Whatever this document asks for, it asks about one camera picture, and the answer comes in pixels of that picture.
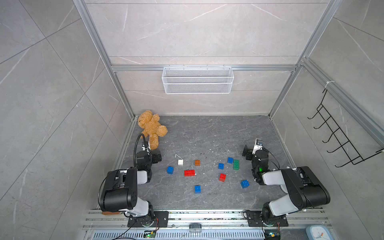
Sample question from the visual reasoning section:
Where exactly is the red long lego brick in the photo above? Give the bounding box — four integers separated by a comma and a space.
184, 170, 196, 177

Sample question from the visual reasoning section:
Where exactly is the blue lego brick bottom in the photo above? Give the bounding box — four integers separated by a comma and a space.
195, 185, 202, 194

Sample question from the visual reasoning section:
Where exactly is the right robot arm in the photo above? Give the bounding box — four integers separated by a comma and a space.
242, 145, 331, 226

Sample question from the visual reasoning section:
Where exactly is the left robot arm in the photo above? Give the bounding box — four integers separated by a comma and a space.
98, 134, 162, 222

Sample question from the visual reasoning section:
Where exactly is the green lego brick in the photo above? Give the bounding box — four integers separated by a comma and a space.
233, 160, 240, 171

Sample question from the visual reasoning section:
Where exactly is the red square lego brick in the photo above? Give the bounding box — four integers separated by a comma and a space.
219, 174, 227, 182

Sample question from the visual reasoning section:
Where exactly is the brown teddy bear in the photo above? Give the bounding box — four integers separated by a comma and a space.
138, 110, 168, 150

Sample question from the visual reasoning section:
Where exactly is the brown block at left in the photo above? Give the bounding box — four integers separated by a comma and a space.
102, 212, 121, 216

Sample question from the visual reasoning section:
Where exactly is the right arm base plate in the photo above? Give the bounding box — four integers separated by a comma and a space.
243, 210, 289, 227

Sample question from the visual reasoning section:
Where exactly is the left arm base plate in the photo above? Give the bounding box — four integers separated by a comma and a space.
127, 211, 170, 228

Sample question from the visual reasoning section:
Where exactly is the aluminium front rail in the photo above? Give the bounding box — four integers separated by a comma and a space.
76, 208, 338, 240

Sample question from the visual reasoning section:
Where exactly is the black wall hook rack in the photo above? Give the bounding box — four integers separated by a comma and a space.
307, 90, 384, 168

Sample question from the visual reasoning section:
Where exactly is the white wire mesh basket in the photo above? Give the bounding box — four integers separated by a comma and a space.
162, 67, 235, 95

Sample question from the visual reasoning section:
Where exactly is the blue-rimmed clock on rail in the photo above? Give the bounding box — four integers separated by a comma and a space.
306, 225, 334, 240

